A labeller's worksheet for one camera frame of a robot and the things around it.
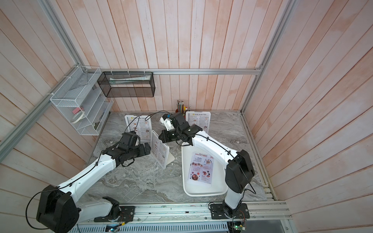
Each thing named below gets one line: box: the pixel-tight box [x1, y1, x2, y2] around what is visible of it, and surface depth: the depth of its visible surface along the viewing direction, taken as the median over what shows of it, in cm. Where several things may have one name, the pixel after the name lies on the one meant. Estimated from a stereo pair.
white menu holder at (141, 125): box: [124, 114, 153, 144], surface depth 95 cm
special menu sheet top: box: [187, 152, 215, 184], surface depth 91 cm
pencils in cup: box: [175, 99, 187, 117], surface depth 106 cm
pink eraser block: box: [72, 107, 81, 115], surface depth 83 cm
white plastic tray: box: [181, 141, 229, 197], surface depth 88 cm
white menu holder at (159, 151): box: [150, 130, 176, 170], surface depth 84 cm
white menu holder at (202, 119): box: [185, 111, 211, 134], surface depth 95 cm
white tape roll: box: [71, 111, 85, 124], surface depth 81 cm
